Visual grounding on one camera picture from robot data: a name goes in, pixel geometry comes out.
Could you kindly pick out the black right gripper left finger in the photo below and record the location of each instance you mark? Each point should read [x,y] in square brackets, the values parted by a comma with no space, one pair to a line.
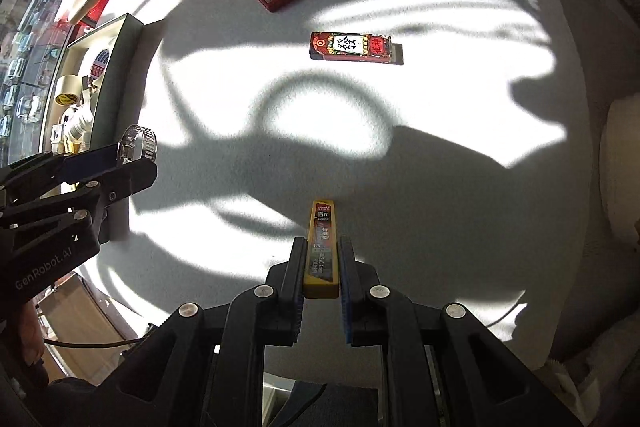
[268,314]

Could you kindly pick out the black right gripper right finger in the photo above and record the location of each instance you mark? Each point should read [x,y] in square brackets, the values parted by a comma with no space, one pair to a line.
[376,315]

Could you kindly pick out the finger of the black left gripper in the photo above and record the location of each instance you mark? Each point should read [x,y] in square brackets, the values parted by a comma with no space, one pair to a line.
[87,165]
[96,195]

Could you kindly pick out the steel hose clamp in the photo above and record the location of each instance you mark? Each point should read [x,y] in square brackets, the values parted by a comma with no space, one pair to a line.
[136,143]

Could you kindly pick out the large white bottle grey label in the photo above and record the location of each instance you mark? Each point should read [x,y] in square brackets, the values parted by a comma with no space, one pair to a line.
[76,122]

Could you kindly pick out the yellow blade refill case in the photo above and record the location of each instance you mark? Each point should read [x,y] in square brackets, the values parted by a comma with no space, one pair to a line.
[321,278]

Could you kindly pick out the beige masking tape roll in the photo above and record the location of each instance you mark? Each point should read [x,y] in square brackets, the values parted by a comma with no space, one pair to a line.
[68,90]

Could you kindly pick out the grey shallow storage tray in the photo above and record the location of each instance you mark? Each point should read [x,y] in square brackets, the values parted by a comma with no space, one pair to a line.
[105,94]

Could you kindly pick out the tape roll with blue-red core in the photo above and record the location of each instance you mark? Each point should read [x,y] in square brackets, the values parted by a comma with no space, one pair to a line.
[99,64]

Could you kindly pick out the red patterned lighter with cap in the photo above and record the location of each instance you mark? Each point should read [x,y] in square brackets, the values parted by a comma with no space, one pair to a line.
[350,47]

